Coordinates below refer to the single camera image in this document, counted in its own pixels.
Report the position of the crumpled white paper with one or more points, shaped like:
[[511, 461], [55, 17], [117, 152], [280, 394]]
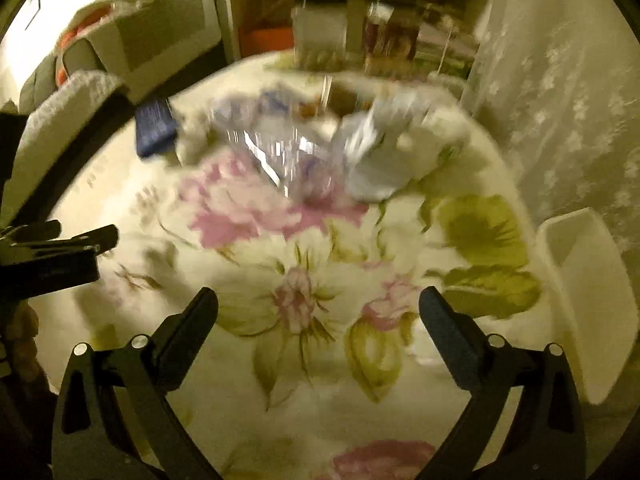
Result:
[[403, 137]]

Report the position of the white plastic trash bin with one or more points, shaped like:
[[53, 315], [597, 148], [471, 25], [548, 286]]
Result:
[[595, 315]]

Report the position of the white knit blanket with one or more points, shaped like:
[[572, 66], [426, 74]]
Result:
[[44, 157]]

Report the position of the white lidded jar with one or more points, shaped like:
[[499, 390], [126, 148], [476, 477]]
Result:
[[319, 37]]

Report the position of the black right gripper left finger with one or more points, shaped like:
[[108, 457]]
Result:
[[90, 439]]

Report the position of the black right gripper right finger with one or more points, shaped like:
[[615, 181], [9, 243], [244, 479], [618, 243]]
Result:
[[546, 439]]

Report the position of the white lace curtain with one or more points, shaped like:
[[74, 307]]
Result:
[[556, 83]]

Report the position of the dark blue small box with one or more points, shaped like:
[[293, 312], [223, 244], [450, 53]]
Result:
[[156, 129]]

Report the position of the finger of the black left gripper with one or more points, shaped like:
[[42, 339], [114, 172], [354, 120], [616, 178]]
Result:
[[36, 261]]

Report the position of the orange storage box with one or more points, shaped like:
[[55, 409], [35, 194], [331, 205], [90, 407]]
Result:
[[258, 41]]

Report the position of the brown glass jar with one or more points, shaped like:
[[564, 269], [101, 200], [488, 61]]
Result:
[[389, 38]]

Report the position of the floral tablecloth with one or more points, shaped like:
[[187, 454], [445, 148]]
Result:
[[318, 365]]

